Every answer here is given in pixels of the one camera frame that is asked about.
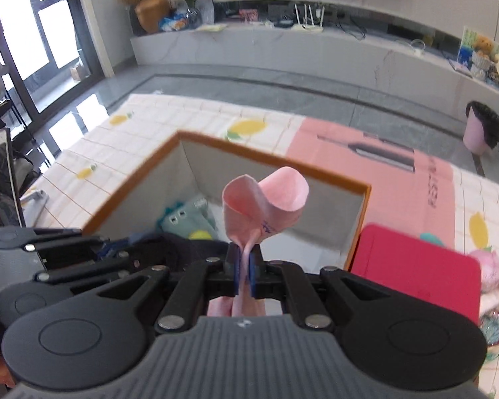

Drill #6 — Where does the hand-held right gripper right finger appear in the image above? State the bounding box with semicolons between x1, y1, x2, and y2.
249;249;394;333

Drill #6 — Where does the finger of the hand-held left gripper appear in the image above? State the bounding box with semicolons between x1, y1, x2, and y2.
23;233;131;271
33;258;167;296

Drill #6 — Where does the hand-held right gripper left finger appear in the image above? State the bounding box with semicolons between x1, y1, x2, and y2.
83;243;243;335

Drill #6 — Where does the pink cloth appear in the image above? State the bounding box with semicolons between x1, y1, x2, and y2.
208;166;310;317

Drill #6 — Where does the orange cardboard box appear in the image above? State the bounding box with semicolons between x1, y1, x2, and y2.
82;130;372;273

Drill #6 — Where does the green dinosaur plush toy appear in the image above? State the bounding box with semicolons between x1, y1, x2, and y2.
157;195;217;242

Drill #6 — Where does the white tablet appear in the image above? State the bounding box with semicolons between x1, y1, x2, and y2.
0;127;26;229

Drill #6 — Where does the flat pink carton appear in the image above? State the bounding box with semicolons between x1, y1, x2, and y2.
286;116;456;254

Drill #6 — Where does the red lidded clear container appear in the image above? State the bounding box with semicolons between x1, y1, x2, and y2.
351;223;482;325

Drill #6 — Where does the lemon print checked tablecloth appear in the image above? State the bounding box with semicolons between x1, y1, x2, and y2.
21;93;499;397

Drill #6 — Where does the dark framed glass door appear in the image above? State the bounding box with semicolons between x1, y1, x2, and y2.
0;0;104;134

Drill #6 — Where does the marble television cabinet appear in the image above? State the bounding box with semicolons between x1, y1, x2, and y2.
130;0;499;113

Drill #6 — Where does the gold vase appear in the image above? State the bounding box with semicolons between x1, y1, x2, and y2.
135;0;171;34

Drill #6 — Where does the blue snack bag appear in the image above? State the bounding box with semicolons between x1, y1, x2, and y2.
159;12;190;32

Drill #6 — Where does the teal plush toy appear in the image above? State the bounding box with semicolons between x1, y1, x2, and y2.
480;308;499;362

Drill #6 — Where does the white router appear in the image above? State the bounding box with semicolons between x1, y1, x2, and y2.
291;3;326;33

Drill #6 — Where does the clear water bottle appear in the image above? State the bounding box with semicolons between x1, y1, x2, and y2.
197;0;215;26

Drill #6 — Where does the pink trash bin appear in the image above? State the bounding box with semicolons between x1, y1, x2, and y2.
463;100;499;152

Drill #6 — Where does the green picture board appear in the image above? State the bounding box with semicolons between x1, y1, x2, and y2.
457;26;499;71

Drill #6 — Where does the brown teddy bear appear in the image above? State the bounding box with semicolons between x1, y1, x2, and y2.
475;35;495;57

